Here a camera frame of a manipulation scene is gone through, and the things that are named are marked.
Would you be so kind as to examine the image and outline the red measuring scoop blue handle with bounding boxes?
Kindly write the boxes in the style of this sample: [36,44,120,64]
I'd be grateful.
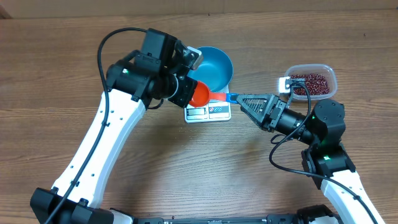
[188,81,238,108]

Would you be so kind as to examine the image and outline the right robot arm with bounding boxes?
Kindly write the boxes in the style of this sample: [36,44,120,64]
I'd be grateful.
[236,94,384,223]

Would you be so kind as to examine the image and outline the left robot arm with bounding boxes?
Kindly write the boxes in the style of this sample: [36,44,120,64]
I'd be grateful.
[30,29,203,223]

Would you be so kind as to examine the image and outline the blue bowl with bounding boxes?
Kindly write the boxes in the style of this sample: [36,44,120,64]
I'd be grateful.
[188,46,234,93]

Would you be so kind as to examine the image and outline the white kitchen scale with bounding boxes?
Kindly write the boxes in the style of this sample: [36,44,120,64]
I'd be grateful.
[184,100,231,123]

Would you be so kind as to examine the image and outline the red beans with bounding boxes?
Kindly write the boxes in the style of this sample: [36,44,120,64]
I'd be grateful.
[290,73,330,96]

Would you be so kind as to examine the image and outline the clear plastic container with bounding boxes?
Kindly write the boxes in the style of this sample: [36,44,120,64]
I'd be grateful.
[284,63,338,101]

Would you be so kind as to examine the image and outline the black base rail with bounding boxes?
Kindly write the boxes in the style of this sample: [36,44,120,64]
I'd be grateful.
[108,207,343,224]

